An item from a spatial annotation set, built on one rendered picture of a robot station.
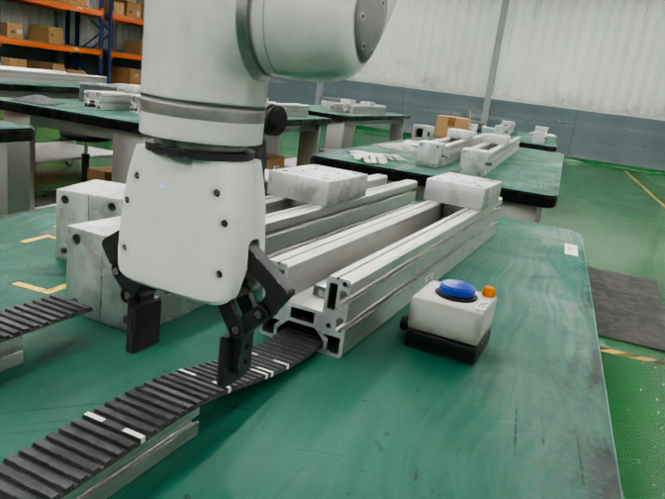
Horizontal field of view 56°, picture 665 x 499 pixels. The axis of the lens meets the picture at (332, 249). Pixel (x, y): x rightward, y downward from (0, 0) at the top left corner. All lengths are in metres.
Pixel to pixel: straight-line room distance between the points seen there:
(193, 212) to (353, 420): 0.23
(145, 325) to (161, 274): 0.07
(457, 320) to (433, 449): 0.19
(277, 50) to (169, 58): 0.07
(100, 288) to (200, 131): 0.32
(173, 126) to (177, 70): 0.03
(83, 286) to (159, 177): 0.29
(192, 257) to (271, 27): 0.16
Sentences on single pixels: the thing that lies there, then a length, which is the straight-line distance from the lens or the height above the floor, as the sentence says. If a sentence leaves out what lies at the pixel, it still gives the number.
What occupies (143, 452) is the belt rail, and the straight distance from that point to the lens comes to 0.48.
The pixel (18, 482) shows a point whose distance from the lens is 0.42.
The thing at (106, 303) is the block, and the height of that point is 0.80.
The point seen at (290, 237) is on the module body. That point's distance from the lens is 0.91.
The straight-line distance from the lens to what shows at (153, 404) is 0.48.
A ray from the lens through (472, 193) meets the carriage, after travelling 1.16.
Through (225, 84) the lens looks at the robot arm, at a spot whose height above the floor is 1.04.
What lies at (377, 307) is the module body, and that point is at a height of 0.81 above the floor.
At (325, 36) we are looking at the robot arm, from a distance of 0.37.
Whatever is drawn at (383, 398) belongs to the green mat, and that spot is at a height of 0.78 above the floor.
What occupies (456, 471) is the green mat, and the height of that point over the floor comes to 0.78.
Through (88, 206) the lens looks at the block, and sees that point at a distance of 0.88.
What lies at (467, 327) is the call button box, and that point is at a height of 0.82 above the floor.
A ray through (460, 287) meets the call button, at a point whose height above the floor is 0.85.
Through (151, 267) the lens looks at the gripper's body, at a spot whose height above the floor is 0.91.
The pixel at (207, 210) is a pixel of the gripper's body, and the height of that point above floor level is 0.96.
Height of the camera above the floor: 1.05
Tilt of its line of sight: 15 degrees down
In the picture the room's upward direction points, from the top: 7 degrees clockwise
